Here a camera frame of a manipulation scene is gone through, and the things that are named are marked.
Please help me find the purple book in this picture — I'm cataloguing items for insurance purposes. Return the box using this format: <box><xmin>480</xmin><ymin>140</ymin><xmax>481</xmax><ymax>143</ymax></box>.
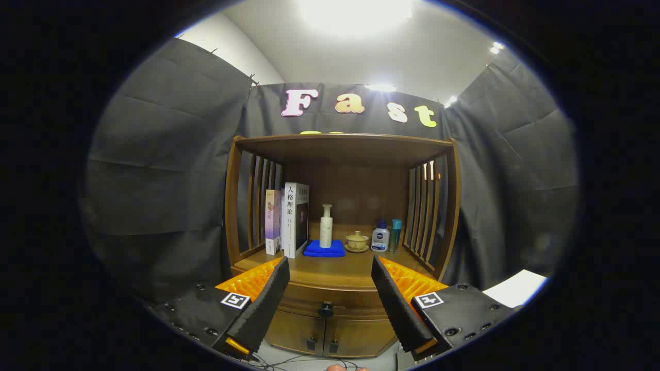
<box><xmin>265</xmin><ymin>189</ymin><xmax>283</xmax><ymax>256</ymax></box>

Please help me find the wooden cabinet door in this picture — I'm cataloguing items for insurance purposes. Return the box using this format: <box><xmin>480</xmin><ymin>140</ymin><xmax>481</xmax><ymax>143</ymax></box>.
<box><xmin>326</xmin><ymin>315</ymin><xmax>398</xmax><ymax>359</ymax></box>
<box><xmin>266</xmin><ymin>309</ymin><xmax>326</xmax><ymax>356</ymax></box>

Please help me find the wooden countertop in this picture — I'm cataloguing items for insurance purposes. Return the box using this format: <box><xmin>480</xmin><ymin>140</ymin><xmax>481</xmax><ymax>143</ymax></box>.
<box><xmin>235</xmin><ymin>240</ymin><xmax>436</xmax><ymax>293</ymax></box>

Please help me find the yellow lidded teacup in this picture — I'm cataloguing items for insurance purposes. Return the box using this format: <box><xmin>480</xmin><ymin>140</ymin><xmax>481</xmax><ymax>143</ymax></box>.
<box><xmin>344</xmin><ymin>231</ymin><xmax>370</xmax><ymax>253</ymax></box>

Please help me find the brown wooden cabinet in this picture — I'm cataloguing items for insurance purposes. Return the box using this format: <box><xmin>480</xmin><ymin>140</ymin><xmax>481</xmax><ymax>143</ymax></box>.
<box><xmin>224</xmin><ymin>133</ymin><xmax>461</xmax><ymax>359</ymax></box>

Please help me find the blue folded cloth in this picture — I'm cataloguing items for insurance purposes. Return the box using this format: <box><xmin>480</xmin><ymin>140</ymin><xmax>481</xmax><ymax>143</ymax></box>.
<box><xmin>303</xmin><ymin>240</ymin><xmax>346</xmax><ymax>258</ymax></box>

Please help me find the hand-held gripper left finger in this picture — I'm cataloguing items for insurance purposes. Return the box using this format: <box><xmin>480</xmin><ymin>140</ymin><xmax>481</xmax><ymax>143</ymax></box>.
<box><xmin>147</xmin><ymin>256</ymin><xmax>291</xmax><ymax>361</ymax></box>

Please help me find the white board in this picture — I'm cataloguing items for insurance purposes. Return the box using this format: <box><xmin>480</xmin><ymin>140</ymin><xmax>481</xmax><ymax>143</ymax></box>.
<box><xmin>482</xmin><ymin>269</ymin><xmax>548</xmax><ymax>309</ymax></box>

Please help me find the black floor cable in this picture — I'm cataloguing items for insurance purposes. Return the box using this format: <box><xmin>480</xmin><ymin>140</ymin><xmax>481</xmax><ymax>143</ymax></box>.
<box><xmin>247</xmin><ymin>353</ymin><xmax>361</xmax><ymax>371</ymax></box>

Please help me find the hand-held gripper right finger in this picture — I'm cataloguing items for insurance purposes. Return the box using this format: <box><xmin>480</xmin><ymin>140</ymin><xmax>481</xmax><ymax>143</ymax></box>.
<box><xmin>371</xmin><ymin>255</ymin><xmax>522</xmax><ymax>362</ymax></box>

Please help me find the white book with portrait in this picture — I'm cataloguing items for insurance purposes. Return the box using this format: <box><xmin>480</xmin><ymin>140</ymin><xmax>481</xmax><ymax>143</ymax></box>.
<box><xmin>282</xmin><ymin>182</ymin><xmax>310</xmax><ymax>259</ymax></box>

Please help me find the white bottle with blue pump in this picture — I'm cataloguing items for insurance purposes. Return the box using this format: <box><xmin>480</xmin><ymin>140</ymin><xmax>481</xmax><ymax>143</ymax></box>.
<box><xmin>371</xmin><ymin>220</ymin><xmax>390</xmax><ymax>252</ymax></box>

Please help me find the brown wooden drawer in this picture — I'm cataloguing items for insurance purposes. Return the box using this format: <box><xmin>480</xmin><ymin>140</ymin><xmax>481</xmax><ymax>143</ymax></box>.
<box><xmin>278</xmin><ymin>281</ymin><xmax>392</xmax><ymax>317</ymax></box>

